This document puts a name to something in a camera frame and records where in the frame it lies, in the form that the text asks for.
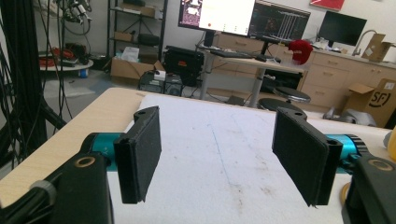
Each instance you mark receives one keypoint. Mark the grey plastic object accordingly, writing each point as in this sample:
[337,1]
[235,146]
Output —
[358,118]

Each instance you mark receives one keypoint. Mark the cardboard box with black print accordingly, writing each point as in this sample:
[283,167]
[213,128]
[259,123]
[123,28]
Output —
[378,102]

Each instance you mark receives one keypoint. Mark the red wall picture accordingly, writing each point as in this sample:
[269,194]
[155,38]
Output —
[327,3]

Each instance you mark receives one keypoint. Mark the metal faucet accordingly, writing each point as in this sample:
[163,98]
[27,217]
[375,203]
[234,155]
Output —
[359,42]

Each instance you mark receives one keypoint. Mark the yellow object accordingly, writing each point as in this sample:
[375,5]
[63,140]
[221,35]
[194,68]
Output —
[393,144]

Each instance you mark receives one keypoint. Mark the white paper bag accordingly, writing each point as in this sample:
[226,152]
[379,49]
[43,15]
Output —
[130,54]

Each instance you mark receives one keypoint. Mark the open plain cardboard box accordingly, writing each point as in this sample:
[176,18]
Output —
[375,48]

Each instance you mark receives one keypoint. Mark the black keyboard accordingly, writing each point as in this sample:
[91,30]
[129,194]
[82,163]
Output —
[232,54]

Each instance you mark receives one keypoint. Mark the black hard case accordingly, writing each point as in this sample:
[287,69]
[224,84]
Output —
[183,65]

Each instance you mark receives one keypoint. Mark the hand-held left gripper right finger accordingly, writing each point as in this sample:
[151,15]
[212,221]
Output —
[299,149]

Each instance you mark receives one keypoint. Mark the black switched-off monitor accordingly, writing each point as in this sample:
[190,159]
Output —
[341,28]

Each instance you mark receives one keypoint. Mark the monitor with dark window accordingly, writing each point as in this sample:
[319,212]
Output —
[280,21]

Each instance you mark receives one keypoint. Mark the round white table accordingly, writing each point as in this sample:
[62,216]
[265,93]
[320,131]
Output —
[68,67]

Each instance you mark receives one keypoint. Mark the wide cardboard box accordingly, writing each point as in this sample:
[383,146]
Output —
[127,70]

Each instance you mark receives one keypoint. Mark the white foam mat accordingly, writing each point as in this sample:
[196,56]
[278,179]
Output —
[214,161]

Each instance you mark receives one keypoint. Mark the red cap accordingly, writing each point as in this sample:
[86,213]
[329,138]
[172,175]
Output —
[300,51]

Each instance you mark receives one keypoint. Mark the black round stool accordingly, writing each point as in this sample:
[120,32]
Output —
[291,94]
[274,104]

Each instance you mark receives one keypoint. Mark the monitor with white window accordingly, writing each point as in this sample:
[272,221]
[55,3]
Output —
[227,15]

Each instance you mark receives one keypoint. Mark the standing desk with grey legs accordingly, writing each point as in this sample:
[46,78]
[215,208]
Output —
[249,63]

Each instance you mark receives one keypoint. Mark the wooden drawer cabinet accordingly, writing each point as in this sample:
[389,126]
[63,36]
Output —
[330,74]

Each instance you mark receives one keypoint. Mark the black metal shelf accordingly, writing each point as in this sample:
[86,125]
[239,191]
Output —
[162,31]

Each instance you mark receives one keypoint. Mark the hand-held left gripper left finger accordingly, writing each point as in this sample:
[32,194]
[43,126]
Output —
[140,155]

